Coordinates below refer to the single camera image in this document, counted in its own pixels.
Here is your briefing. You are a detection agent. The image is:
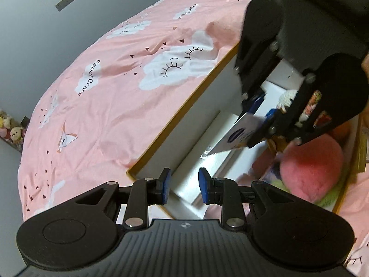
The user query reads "white crochet doll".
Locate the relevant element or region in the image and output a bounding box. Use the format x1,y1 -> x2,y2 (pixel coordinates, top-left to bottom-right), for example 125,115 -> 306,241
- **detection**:
277,89 -> 315,122

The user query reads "pink folded cloth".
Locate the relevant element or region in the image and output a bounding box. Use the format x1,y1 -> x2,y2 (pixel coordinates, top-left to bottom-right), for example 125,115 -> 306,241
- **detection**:
251,148 -> 283,179

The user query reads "long white box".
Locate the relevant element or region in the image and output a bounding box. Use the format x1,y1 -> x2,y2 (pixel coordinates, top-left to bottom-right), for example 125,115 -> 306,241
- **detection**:
171,109 -> 260,208

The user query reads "hanging plush toy column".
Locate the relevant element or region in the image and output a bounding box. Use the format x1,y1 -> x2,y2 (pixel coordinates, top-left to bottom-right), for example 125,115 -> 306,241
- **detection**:
0,110 -> 26,152

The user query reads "white cream tube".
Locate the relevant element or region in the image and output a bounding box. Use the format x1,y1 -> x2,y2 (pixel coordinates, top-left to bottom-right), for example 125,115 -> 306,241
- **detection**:
201,113 -> 265,158

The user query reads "red panda captain plush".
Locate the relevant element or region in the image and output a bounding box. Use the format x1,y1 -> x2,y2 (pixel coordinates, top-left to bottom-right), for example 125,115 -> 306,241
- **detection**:
304,90 -> 331,128

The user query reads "pink cloud print duvet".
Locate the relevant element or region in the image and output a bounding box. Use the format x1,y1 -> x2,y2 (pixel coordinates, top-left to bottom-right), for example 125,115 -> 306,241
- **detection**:
16,0 -> 354,276

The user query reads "pink fluffy peach plush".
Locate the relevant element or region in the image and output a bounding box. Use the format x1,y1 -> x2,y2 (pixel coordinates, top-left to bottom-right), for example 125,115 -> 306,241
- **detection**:
261,122 -> 351,208

